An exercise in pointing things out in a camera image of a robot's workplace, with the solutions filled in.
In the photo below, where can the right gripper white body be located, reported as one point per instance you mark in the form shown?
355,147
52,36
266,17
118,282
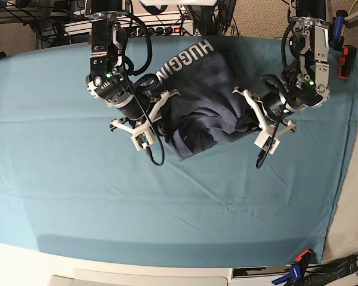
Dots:
150,117

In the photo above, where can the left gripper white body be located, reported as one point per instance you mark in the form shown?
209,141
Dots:
265,122

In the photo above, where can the blue-grey heathered T-shirt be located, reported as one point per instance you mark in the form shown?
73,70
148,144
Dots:
207,111

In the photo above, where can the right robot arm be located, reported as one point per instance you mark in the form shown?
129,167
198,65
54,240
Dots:
113,78

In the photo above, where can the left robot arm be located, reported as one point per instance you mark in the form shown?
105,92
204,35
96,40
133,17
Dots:
305,75

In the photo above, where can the teal table cloth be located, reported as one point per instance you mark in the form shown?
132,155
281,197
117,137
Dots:
70,187

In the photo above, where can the orange black clamp top right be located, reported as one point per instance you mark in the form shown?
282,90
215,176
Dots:
347,61

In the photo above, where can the blue orange clamp bottom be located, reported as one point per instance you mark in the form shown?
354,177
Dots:
297,270

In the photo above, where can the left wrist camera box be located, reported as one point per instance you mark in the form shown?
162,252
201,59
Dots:
263,141

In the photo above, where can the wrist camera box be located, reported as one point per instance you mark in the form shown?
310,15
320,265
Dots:
143,139
263,141

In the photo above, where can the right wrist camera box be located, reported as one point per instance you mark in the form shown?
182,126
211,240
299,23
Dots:
143,139

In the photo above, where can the black power strip red switch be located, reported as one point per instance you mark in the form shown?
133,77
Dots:
162,31

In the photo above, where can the blue black clamp handle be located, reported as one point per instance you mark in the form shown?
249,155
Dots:
336,39

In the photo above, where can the white overhead camera mount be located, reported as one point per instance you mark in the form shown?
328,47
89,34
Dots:
178,2

